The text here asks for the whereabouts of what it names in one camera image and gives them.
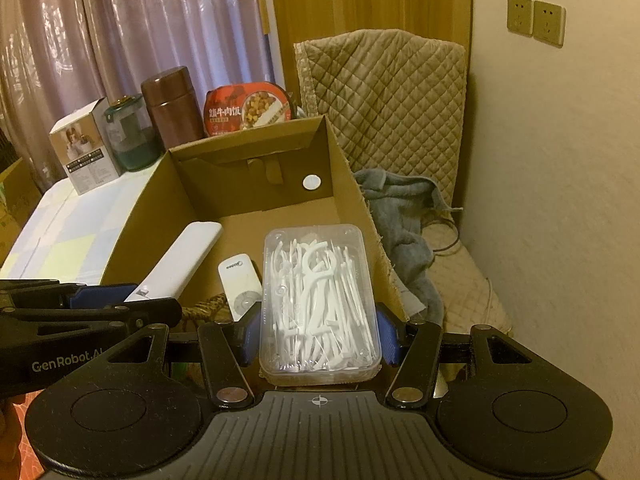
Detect tortoiseshell hair claw clip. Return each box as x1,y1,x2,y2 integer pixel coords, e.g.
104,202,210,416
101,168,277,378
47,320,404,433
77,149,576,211
177,294,232,333

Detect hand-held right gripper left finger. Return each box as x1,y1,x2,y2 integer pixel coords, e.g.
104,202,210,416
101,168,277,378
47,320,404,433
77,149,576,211
105,304,265,409

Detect white product box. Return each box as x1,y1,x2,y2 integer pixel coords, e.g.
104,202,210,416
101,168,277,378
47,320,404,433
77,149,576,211
49,97,123,196

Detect white rectangular stick device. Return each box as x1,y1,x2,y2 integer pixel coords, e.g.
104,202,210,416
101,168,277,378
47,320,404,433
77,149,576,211
124,221,222,306

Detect beige wall socket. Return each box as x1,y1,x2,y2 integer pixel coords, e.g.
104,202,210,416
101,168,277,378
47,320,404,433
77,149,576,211
506,0,535,33
532,0,566,47

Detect red instant meal bowl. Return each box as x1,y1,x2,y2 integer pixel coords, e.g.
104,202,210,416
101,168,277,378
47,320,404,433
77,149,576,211
202,81,296,137

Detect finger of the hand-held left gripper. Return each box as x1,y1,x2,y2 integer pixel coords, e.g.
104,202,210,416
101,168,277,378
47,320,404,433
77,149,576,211
0,297,183,339
0,280,140,312

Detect beige quilted mattress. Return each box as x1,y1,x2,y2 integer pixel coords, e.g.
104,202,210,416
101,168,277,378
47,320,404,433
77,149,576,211
407,205,513,346

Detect brown cardboard box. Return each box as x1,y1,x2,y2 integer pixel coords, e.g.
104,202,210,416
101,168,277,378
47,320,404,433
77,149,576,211
100,115,411,386

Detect dark cable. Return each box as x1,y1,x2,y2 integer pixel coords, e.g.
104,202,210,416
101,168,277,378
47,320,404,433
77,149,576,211
425,207,493,291

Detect wooden door handle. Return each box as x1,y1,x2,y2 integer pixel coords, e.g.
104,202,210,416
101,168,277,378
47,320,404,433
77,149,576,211
255,0,277,63

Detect clear floss pick box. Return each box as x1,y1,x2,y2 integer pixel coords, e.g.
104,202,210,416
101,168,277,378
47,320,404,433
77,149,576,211
259,222,383,386

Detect flattened cardboard cartons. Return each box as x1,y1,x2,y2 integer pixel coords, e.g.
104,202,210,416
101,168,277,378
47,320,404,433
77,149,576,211
0,157,38,256

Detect beige quilted cover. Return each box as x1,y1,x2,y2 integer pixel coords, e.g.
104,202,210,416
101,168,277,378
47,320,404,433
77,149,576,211
292,29,468,211

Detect pastel checkered tablecloth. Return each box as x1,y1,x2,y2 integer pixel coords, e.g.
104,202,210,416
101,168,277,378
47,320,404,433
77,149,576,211
0,162,168,286

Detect white remote control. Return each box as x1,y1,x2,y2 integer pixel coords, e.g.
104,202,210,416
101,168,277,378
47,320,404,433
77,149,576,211
218,252,263,322

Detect brown cylindrical canister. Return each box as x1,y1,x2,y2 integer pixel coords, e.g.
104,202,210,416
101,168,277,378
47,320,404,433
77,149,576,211
141,66,206,153

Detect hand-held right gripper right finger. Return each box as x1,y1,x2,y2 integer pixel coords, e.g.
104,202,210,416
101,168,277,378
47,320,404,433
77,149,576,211
374,302,533,409

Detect green glass jar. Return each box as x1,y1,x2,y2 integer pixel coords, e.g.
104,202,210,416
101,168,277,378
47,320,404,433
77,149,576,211
103,95,160,172

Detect mauve curtain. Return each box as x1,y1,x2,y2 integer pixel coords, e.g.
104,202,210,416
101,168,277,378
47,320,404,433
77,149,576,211
0,0,273,196

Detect grey towel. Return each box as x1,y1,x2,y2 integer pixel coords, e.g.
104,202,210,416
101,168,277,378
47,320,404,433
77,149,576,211
352,167,463,328

